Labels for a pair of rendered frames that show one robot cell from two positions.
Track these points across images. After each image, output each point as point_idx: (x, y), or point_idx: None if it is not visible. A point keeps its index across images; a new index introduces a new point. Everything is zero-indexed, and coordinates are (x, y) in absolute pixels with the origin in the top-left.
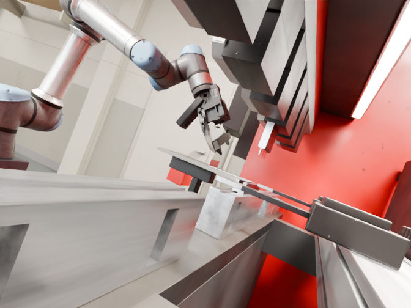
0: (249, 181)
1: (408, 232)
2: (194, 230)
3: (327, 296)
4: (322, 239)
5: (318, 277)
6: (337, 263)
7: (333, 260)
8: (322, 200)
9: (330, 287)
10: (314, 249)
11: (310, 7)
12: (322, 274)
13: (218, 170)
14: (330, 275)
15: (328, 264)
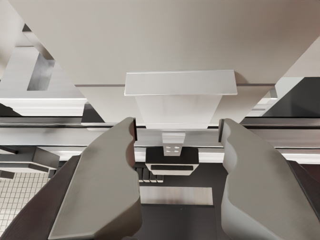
0: (152, 128)
1: (143, 177)
2: (8, 50)
3: (7, 128)
4: (148, 135)
5: (71, 121)
6: (9, 142)
7: (27, 140)
8: (18, 165)
9: (7, 132)
10: (315, 104)
11: None
12: (69, 125)
13: (88, 100)
14: (19, 135)
15: (39, 135)
